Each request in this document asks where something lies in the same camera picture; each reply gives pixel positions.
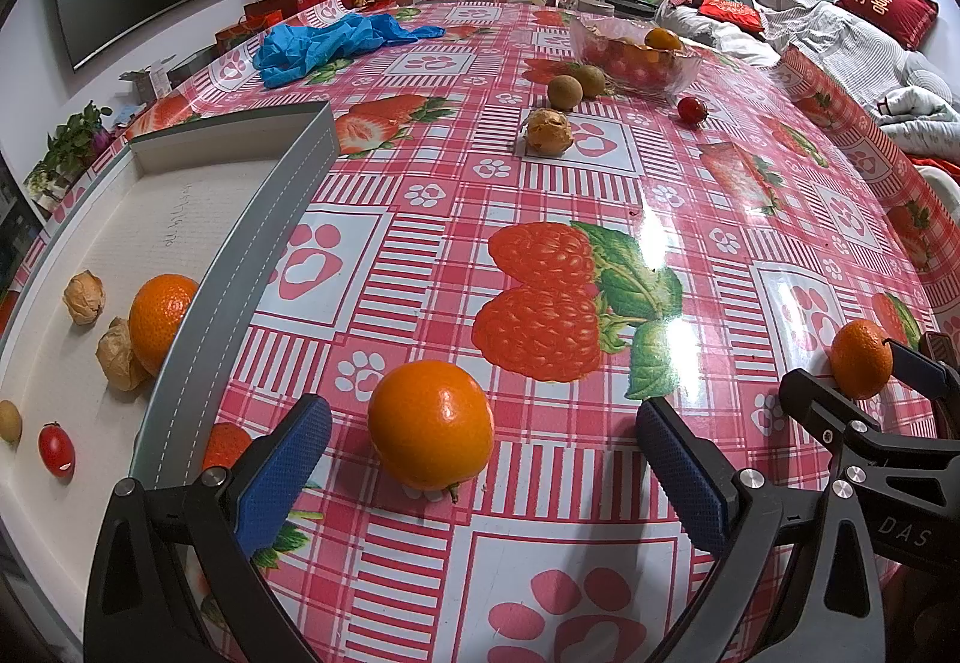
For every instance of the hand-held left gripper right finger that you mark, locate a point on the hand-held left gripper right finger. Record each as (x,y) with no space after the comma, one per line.
(682,483)

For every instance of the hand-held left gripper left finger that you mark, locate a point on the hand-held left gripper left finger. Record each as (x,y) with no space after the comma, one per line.
(285,475)

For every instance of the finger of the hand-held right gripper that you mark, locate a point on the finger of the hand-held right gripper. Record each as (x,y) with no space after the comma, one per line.
(825,404)
(921,363)

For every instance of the mandarin orange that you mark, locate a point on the mandarin orange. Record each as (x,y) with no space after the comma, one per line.
(664,39)
(161,322)
(431,423)
(861,359)

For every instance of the walnut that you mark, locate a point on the walnut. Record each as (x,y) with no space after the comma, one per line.
(120,357)
(549,133)
(82,296)

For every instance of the single cherry tomato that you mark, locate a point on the single cherry tomato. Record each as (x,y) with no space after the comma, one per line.
(691,110)
(56,451)

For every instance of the kiwi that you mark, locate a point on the kiwi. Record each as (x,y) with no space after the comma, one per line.
(9,421)
(591,79)
(565,92)

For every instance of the grey tray with white inside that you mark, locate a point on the grey tray with white inside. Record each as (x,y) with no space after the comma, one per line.
(112,220)

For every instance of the clear glass bowl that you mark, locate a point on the clear glass bowl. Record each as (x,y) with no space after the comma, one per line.
(600,37)

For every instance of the white quilt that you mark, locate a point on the white quilt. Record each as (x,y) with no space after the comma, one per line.
(922,102)

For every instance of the grey striped blanket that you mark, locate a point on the grey striped blanket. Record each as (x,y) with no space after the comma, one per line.
(847,40)

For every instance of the red pillow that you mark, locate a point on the red pillow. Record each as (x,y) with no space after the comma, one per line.
(885,7)

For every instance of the red garment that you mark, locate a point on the red garment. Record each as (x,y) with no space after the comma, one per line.
(731,12)

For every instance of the green potted plant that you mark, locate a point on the green potted plant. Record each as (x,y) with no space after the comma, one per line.
(75,134)

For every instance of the pile of blue disposable gloves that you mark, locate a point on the pile of blue disposable gloves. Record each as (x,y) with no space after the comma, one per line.
(322,44)

